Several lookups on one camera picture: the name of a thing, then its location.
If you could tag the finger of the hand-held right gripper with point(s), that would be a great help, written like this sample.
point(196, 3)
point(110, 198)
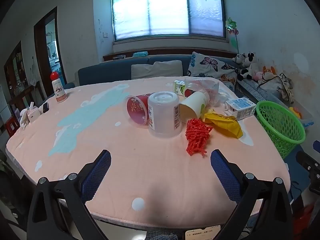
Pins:
point(310, 162)
point(317, 147)

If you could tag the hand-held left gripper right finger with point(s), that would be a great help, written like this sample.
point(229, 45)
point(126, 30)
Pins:
point(225, 177)

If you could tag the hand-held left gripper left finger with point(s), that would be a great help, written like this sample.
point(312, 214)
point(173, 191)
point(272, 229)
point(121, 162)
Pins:
point(96, 175)

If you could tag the green plastic basket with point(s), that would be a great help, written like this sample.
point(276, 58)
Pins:
point(280, 127)

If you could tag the red plastic mesh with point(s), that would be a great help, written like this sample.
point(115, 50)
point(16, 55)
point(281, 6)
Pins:
point(197, 135)

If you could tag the yellow snack wrapper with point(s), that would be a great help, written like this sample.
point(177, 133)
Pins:
point(225, 125)

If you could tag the blue white drink carton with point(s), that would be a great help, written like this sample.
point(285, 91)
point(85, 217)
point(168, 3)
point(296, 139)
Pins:
point(241, 107)

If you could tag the red printed plastic cup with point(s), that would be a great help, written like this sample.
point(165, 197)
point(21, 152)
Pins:
point(136, 107)

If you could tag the white green paper cup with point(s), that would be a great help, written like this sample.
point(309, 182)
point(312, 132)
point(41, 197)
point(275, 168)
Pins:
point(192, 105)

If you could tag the translucent plastic jar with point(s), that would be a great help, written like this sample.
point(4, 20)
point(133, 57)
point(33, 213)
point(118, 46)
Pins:
point(162, 115)

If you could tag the clear plastic bag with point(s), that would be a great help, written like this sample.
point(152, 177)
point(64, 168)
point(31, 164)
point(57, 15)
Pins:
point(212, 87)

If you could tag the green white drink carton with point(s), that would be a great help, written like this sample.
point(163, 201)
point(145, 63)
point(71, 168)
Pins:
point(178, 87)

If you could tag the person's left forearm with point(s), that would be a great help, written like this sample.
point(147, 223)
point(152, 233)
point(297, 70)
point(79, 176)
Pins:
point(160, 236)

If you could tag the clear plastic storage box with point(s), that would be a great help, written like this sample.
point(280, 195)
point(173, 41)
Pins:
point(303, 115)

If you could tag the yellow duck toy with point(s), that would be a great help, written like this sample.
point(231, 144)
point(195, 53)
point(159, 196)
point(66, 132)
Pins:
point(295, 112)

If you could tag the red plastic crate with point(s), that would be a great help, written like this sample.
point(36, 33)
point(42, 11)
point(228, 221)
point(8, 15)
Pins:
point(303, 217)

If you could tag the white paper tag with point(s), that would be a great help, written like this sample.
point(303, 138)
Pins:
point(202, 233)

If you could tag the patterned beige cloth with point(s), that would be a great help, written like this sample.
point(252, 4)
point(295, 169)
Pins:
point(287, 87)

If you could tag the white fabric bag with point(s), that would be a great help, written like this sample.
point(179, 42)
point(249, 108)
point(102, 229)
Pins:
point(271, 85)

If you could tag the small black device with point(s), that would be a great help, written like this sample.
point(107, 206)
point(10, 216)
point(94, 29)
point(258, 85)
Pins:
point(45, 108)

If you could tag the white tissue box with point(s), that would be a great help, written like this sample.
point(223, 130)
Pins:
point(33, 115)

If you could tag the black white patterned cushion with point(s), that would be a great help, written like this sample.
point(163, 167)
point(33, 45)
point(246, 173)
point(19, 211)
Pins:
point(251, 90)

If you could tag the orange fox plush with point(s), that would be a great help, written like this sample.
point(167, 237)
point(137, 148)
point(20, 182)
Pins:
point(269, 72)

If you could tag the white crumpled cloth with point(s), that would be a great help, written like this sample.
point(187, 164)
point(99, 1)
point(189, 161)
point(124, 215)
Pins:
point(24, 121)

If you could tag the white bottle with red cap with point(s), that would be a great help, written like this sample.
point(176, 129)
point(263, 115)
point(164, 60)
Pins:
point(58, 92)

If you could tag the pink plush toy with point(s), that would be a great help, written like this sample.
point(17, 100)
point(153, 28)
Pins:
point(258, 75)

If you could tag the red plastic stool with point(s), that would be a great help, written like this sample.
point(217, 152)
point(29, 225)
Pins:
point(12, 127)

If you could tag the small butterfly print pillow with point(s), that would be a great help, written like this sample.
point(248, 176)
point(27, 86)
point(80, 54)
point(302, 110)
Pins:
point(228, 80)

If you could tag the blue sofa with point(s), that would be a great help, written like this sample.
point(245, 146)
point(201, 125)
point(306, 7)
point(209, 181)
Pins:
point(105, 73)

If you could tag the black white cow plush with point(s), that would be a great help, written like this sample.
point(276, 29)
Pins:
point(248, 66)

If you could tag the large butterfly print pillow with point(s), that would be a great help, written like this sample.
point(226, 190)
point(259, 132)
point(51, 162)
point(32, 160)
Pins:
point(207, 65)

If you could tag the white hanging cloth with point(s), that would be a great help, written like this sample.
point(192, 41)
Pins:
point(33, 77)

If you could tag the grey plush toy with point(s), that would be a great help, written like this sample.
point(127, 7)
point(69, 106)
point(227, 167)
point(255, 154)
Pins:
point(238, 58)

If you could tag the beige pillow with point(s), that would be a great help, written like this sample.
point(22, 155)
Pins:
point(160, 70)

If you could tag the dark wooden shelf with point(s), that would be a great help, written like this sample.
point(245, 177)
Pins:
point(17, 80)

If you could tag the teal tissue pack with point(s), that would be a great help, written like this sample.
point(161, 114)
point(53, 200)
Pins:
point(140, 54)

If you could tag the dark wooden doorway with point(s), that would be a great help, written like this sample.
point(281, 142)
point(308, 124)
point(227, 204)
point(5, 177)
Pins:
point(40, 55)

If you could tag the colourful pinwheel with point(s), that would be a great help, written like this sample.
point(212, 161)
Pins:
point(231, 28)

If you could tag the large window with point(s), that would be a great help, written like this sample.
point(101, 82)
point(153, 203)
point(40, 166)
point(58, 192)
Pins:
point(167, 7)

